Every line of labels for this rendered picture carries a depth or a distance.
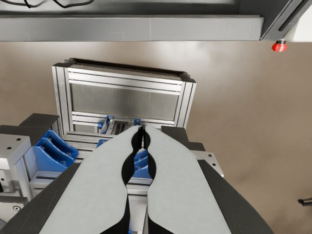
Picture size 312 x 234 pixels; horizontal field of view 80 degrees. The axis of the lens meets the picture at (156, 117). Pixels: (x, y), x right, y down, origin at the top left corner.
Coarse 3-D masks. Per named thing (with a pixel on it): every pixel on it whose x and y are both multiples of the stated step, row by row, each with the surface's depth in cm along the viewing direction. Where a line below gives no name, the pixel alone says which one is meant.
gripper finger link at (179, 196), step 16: (144, 128) 12; (144, 144) 12; (160, 144) 10; (176, 144) 10; (160, 160) 9; (176, 160) 9; (192, 160) 9; (160, 176) 8; (176, 176) 8; (192, 176) 8; (160, 192) 7; (176, 192) 7; (192, 192) 7; (208, 192) 7; (160, 208) 7; (176, 208) 7; (192, 208) 7; (208, 208) 7; (160, 224) 6; (176, 224) 6; (192, 224) 6; (208, 224) 6; (224, 224) 6
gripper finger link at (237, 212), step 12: (204, 168) 9; (216, 180) 8; (216, 192) 7; (228, 192) 7; (228, 204) 7; (240, 204) 7; (228, 216) 7; (240, 216) 7; (252, 216) 7; (240, 228) 6; (252, 228) 6; (264, 228) 6
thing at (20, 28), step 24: (0, 24) 33; (24, 24) 33; (48, 24) 33; (72, 24) 33; (96, 24) 33; (120, 24) 33; (144, 24) 33; (168, 24) 34; (192, 24) 34; (216, 24) 34; (240, 24) 34
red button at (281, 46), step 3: (276, 42) 50; (279, 42) 49; (282, 42) 49; (285, 42) 49; (273, 45) 50; (276, 45) 49; (279, 45) 49; (282, 45) 49; (285, 45) 49; (273, 48) 50; (276, 48) 50; (279, 48) 49; (282, 48) 49; (285, 48) 49; (279, 51) 50; (282, 51) 50
